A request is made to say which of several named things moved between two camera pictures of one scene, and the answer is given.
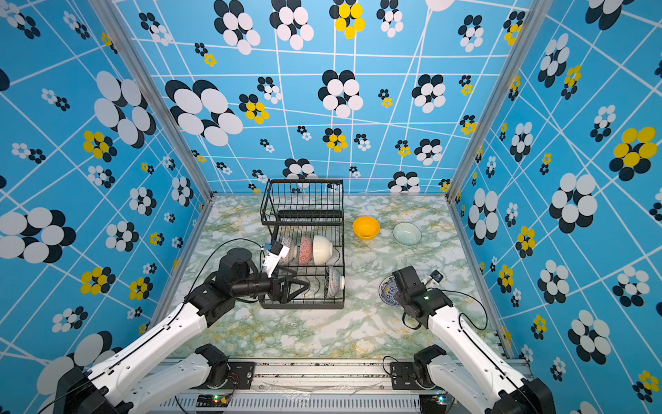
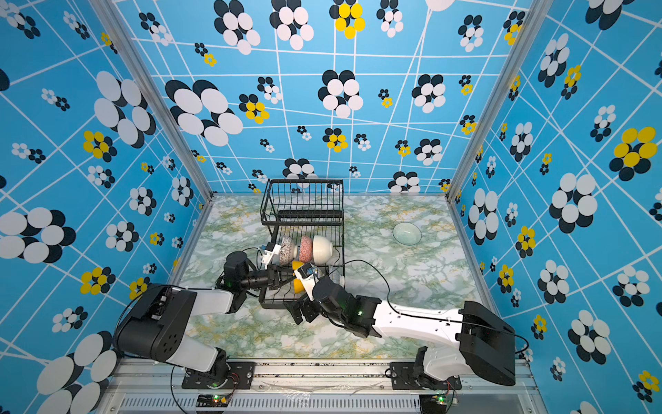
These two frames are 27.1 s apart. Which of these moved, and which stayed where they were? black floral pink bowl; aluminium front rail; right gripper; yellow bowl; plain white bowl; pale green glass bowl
Moved: right gripper; yellow bowl
Stayed: black floral pink bowl; pale green glass bowl; plain white bowl; aluminium front rail
